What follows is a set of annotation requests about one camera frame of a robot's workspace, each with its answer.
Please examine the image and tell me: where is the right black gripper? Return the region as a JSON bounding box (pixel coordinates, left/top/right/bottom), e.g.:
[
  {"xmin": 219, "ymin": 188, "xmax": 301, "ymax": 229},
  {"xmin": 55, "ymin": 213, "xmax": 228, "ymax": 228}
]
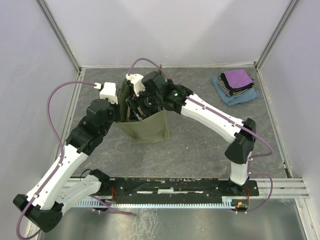
[{"xmin": 125, "ymin": 86, "xmax": 161, "ymax": 123}]

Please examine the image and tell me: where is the olive green canvas bag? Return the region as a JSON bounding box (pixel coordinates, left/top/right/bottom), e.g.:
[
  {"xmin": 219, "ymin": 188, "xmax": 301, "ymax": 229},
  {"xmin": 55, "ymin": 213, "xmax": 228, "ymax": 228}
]
[{"xmin": 115, "ymin": 77, "xmax": 171, "ymax": 144}]

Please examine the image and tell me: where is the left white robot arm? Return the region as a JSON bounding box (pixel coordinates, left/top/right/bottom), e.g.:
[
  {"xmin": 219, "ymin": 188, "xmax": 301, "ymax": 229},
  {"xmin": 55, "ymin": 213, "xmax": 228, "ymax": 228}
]
[{"xmin": 13, "ymin": 99, "xmax": 121, "ymax": 233}]

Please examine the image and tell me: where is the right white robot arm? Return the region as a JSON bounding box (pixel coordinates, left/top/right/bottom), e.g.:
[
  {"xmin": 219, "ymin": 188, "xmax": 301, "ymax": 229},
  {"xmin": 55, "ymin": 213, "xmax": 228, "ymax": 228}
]
[{"xmin": 125, "ymin": 71, "xmax": 255, "ymax": 196}]

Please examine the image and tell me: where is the striped folded cloth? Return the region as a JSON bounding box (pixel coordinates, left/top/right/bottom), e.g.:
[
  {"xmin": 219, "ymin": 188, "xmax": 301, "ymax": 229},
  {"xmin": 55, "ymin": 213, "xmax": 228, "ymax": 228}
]
[{"xmin": 218, "ymin": 70, "xmax": 259, "ymax": 97}]

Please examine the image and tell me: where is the purple folded cloth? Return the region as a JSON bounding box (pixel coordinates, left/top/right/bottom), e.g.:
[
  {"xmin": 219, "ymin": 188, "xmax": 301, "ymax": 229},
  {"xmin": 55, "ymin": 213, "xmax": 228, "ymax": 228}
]
[{"xmin": 221, "ymin": 69, "xmax": 253, "ymax": 89}]

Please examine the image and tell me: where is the blue folded cloth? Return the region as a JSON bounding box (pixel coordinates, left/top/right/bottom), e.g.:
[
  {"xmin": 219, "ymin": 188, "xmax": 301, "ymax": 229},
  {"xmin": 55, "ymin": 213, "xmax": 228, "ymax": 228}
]
[{"xmin": 211, "ymin": 76, "xmax": 260, "ymax": 107}]

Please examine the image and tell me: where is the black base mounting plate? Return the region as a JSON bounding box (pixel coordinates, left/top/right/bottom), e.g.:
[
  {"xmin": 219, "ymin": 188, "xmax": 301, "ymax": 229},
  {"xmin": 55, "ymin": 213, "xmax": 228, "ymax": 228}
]
[{"xmin": 95, "ymin": 177, "xmax": 259, "ymax": 206}]

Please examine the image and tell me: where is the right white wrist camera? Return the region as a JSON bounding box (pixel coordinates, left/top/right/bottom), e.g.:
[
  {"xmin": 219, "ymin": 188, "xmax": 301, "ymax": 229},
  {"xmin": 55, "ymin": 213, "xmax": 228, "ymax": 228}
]
[{"xmin": 125, "ymin": 74, "xmax": 146, "ymax": 97}]

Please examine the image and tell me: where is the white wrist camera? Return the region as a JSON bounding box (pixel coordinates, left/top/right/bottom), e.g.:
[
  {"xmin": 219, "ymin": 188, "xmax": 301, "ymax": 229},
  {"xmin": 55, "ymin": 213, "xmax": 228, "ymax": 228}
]
[
  {"xmin": 125, "ymin": 74, "xmax": 146, "ymax": 97},
  {"xmin": 94, "ymin": 82, "xmax": 118, "ymax": 105}
]

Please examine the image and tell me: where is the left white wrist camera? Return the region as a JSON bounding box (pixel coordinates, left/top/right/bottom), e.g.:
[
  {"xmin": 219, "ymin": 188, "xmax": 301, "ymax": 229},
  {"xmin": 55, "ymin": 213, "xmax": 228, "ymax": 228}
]
[{"xmin": 94, "ymin": 82, "xmax": 118, "ymax": 105}]

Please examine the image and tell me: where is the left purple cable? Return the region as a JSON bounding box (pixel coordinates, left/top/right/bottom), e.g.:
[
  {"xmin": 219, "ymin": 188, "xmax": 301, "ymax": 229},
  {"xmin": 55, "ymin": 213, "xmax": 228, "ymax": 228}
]
[{"xmin": 15, "ymin": 80, "xmax": 137, "ymax": 239}]

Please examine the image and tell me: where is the purple cable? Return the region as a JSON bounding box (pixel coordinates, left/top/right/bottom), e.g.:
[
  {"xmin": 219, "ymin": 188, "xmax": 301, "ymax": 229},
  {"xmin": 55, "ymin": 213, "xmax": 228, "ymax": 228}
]
[
  {"xmin": 15, "ymin": 80, "xmax": 137, "ymax": 239},
  {"xmin": 127, "ymin": 57, "xmax": 274, "ymax": 213}
]

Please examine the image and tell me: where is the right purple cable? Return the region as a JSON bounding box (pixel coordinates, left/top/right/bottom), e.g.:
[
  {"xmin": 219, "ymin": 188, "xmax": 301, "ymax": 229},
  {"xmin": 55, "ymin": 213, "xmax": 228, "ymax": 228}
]
[{"xmin": 127, "ymin": 57, "xmax": 274, "ymax": 213}]

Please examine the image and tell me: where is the light blue cable duct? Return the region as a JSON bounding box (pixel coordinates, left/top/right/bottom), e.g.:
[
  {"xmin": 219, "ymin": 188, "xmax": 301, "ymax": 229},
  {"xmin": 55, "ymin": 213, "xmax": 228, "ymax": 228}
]
[{"xmin": 64, "ymin": 197, "xmax": 241, "ymax": 208}]

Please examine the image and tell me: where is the aluminium frame rail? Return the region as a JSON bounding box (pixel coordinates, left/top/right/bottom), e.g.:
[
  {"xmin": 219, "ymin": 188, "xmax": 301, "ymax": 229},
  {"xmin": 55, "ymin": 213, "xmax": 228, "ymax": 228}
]
[{"xmin": 34, "ymin": 176, "xmax": 311, "ymax": 199}]

